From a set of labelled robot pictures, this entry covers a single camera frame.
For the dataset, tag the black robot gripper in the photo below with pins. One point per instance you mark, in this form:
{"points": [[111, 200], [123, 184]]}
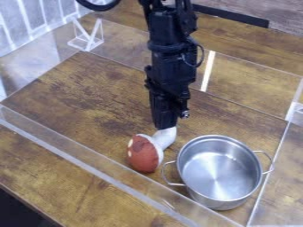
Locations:
{"points": [[170, 74]]}

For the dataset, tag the plush mushroom brown white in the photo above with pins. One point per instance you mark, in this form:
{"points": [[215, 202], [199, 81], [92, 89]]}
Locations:
{"points": [[146, 149]]}

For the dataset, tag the silver pot with handles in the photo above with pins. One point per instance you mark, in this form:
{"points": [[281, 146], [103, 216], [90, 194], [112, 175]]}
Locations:
{"points": [[219, 170]]}

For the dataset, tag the clear acrylic enclosure panel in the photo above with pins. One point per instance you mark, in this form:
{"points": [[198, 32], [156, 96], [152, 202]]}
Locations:
{"points": [[138, 185]]}

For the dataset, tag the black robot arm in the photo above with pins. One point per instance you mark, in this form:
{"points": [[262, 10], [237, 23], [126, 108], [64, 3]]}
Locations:
{"points": [[171, 23]]}

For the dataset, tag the clear acrylic triangle bracket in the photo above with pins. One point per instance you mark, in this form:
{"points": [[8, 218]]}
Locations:
{"points": [[87, 41]]}

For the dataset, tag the black bar on table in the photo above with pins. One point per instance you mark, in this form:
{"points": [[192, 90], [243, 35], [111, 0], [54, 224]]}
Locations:
{"points": [[251, 20]]}

